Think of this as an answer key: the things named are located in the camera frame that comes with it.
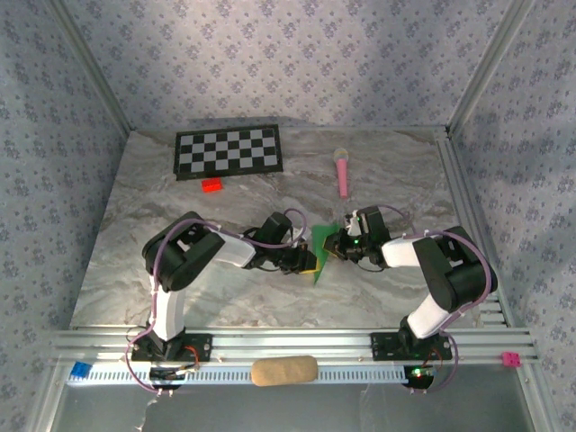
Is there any pink toy microphone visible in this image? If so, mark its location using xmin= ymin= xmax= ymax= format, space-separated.
xmin=332 ymin=148 xmax=351 ymax=200

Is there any white slotted cable duct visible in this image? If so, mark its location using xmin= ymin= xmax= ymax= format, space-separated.
xmin=66 ymin=362 xmax=409 ymax=387

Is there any aluminium frame post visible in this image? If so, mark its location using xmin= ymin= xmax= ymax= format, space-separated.
xmin=445 ymin=0 xmax=536 ymax=136
xmin=44 ymin=0 xmax=136 ymax=134

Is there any black controller board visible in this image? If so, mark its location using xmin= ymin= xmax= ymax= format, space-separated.
xmin=403 ymin=364 xmax=437 ymax=391
xmin=148 ymin=366 xmax=199 ymax=391

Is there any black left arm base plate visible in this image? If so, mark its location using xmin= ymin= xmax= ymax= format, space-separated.
xmin=130 ymin=332 xmax=214 ymax=364

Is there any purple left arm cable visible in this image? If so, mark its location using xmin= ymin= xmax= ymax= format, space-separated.
xmin=125 ymin=207 xmax=310 ymax=397

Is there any black and white checkerboard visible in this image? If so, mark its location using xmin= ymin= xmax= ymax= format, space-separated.
xmin=173 ymin=124 xmax=285 ymax=183

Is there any tan oblong sponge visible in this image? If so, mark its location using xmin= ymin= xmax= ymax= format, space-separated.
xmin=250 ymin=355 xmax=320 ymax=388

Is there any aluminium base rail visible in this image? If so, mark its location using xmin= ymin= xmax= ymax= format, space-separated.
xmin=44 ymin=327 xmax=539 ymax=365

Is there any green paper sheet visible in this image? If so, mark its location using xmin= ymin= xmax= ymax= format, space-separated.
xmin=310 ymin=222 xmax=343 ymax=287

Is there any aluminium frame leg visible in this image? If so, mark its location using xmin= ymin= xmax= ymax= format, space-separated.
xmin=24 ymin=364 xmax=73 ymax=432
xmin=517 ymin=364 xmax=562 ymax=432

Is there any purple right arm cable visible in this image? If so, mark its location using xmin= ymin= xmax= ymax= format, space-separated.
xmin=377 ymin=204 xmax=500 ymax=395

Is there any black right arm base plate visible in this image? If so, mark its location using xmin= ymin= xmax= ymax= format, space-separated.
xmin=369 ymin=331 xmax=454 ymax=363

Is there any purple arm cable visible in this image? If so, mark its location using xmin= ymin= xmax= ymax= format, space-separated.
xmin=377 ymin=204 xmax=500 ymax=395
xmin=125 ymin=207 xmax=310 ymax=397

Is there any aluminium side rail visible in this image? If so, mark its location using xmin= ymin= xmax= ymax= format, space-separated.
xmin=434 ymin=134 xmax=514 ymax=329

